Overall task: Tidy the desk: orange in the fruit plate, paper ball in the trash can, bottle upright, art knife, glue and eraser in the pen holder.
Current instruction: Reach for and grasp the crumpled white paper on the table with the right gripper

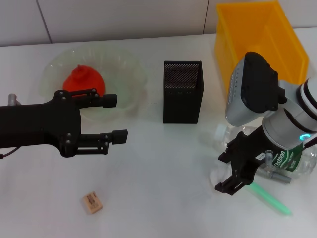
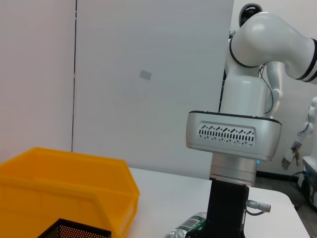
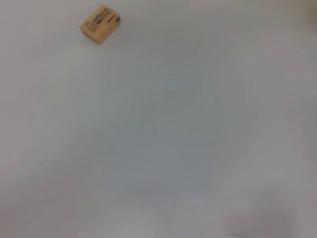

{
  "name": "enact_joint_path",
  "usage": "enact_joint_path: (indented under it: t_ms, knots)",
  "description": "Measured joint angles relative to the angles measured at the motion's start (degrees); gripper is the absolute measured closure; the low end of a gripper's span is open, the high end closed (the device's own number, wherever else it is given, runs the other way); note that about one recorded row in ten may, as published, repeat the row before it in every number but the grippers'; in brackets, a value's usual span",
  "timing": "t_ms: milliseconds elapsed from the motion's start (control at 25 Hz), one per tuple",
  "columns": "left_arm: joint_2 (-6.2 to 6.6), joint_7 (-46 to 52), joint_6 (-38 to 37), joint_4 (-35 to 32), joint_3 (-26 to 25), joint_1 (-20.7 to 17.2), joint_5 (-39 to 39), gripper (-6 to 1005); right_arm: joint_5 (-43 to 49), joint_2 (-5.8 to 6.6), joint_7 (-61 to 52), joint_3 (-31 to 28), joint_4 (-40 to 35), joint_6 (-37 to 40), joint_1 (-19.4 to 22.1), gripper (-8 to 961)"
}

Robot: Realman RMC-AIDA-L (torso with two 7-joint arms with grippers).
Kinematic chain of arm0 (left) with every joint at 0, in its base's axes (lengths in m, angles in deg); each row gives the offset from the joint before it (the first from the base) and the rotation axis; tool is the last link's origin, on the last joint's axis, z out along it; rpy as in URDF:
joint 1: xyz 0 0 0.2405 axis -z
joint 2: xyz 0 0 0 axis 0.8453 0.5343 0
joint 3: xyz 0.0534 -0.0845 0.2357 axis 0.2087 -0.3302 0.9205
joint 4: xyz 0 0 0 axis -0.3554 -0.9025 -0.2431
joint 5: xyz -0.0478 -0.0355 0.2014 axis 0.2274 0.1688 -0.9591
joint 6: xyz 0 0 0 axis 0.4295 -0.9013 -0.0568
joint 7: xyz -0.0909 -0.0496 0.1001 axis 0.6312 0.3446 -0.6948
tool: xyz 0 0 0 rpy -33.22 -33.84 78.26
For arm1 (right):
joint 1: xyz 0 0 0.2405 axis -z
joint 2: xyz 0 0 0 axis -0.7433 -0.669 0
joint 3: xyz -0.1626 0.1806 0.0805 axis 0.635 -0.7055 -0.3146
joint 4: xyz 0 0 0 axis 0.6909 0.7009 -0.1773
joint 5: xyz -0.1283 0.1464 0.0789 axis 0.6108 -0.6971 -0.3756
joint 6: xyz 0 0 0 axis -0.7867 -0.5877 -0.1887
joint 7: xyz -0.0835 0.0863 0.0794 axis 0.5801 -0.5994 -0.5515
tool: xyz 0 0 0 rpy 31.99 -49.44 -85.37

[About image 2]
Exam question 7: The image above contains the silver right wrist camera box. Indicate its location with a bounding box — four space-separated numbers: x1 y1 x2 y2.
185 110 283 164

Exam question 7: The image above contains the clear water bottle green label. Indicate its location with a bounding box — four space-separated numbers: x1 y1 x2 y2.
168 211 208 238

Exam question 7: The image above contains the grey sticker patch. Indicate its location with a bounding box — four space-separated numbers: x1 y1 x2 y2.
139 69 153 81

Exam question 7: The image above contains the yellow plastic bin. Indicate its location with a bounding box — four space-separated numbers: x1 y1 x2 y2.
0 147 141 238

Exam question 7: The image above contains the black mesh pen holder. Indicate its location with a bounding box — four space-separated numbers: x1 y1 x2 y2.
37 218 112 238

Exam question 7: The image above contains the white robot forearm with hand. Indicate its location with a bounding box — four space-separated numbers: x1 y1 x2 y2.
281 96 317 172

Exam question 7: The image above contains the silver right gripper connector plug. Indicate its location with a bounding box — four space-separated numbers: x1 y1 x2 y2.
246 199 272 216

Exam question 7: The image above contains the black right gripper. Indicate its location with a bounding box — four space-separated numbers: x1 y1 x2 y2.
185 179 250 238

